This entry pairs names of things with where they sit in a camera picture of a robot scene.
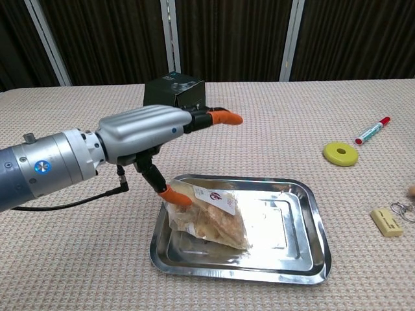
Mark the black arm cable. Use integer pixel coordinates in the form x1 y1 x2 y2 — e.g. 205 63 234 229
10 164 130 212

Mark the silver metal tray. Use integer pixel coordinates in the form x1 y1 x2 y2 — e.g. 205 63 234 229
148 174 333 286

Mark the red-capped whiteboard marker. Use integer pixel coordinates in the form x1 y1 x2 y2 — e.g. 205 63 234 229
354 116 392 146

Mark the beige woven tablecloth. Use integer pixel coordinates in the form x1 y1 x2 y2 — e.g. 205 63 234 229
0 78 415 311

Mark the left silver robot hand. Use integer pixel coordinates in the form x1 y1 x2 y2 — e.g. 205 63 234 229
95 104 244 207

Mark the dark green cardboard box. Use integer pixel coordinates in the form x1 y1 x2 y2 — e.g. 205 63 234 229
143 71 206 109

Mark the pale yellow eraser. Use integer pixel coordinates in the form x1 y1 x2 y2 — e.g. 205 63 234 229
370 207 405 238

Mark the grey curtain frame post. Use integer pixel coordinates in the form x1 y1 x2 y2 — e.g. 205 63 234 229
24 0 73 87
160 0 182 74
279 0 306 82

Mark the clear plastic bag of snacks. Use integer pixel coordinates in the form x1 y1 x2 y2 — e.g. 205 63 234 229
161 179 254 251

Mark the metal key ring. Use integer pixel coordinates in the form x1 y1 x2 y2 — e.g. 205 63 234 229
390 202 415 224

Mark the yellow ring-shaped disc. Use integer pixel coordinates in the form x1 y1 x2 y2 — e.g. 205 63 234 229
322 141 359 167

